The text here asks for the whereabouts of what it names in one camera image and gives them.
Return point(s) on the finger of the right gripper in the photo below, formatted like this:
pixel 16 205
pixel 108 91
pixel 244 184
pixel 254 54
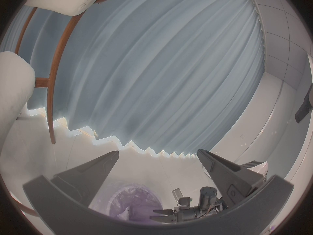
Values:
pixel 166 212
pixel 165 219

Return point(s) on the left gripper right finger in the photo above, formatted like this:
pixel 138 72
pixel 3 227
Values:
pixel 227 180

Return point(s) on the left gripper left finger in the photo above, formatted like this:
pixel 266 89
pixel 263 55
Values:
pixel 85 177

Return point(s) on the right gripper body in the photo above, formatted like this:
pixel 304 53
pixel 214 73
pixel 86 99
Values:
pixel 185 213

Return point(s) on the purple plastic bag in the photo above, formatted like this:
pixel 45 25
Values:
pixel 137 204

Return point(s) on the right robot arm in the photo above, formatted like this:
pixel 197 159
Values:
pixel 209 194

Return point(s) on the white trash bin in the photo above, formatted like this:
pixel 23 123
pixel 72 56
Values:
pixel 113 206

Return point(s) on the clear plastic box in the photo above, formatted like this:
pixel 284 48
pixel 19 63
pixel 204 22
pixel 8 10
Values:
pixel 177 193

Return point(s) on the wooden chair with white cushions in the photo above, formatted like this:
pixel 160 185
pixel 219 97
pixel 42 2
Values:
pixel 14 87

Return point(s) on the pale blue curtain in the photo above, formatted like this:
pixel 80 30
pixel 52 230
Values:
pixel 159 70

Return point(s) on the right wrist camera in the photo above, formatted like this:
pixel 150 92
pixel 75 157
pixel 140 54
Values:
pixel 184 201

